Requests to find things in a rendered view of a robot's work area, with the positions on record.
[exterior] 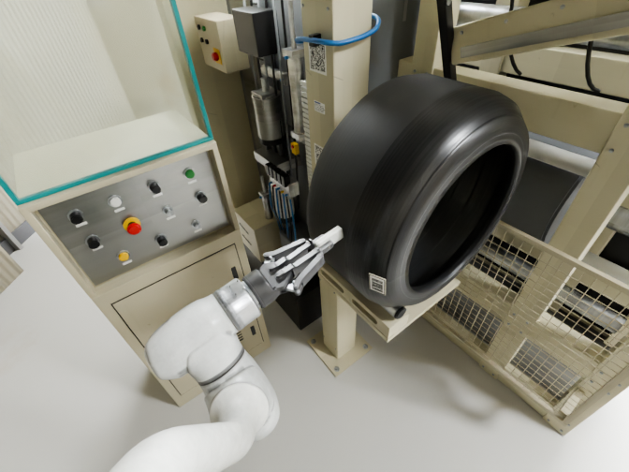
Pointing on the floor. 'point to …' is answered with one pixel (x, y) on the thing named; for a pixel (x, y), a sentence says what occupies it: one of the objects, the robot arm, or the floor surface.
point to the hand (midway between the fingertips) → (329, 239)
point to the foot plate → (342, 356)
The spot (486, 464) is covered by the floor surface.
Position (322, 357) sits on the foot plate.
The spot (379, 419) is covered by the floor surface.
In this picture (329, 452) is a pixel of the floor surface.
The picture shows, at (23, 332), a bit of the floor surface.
